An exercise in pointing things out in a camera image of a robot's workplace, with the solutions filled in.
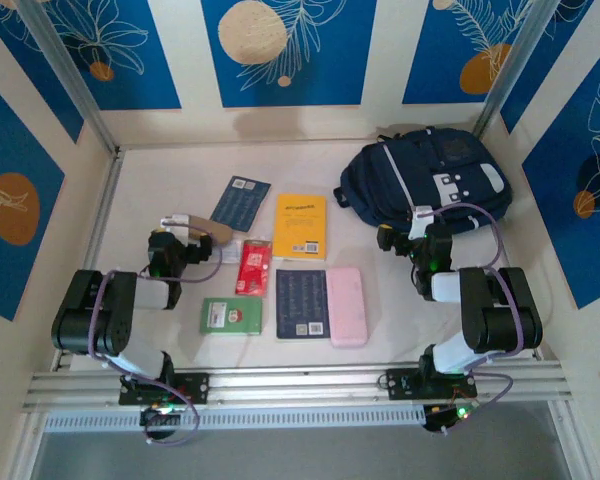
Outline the tan cylindrical pencil pouch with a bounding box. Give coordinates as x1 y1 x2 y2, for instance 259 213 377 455
187 213 235 246

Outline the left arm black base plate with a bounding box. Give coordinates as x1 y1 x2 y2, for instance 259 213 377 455
118 372 211 406

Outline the navy blue backpack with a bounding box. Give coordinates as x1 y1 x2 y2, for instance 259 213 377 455
332 125 514 236

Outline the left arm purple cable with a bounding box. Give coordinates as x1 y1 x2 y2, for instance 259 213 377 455
88 234 224 447

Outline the aluminium table side rail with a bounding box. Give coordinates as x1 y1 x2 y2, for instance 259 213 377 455
54 148 127 371

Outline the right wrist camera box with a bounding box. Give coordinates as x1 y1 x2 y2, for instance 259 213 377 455
408 206 435 240

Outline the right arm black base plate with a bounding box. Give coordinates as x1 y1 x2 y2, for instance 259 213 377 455
385 368 479 401

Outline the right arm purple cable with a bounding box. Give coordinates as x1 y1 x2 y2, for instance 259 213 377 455
429 202 527 435

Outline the red packet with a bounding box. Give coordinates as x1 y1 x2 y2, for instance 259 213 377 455
234 238 273 297

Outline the aluminium frame post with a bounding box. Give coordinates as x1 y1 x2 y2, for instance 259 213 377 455
472 0 564 150
17 0 120 157

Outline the pink pencil case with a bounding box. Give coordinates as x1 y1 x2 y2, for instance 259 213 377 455
325 267 370 349

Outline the dark blue booklet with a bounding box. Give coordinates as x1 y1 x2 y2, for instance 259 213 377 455
274 268 330 342
208 174 273 233

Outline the white slotted cable duct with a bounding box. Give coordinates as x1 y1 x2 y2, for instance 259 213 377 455
43 405 427 434

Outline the aluminium mounting rail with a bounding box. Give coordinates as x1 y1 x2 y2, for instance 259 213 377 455
22 362 574 414

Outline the yellow book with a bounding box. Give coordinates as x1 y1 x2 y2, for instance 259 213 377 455
272 193 329 262

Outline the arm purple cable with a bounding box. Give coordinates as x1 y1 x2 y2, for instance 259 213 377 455
88 234 224 447
429 202 527 435

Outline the clear plastic stationery packet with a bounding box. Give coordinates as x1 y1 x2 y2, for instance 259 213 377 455
213 238 244 267

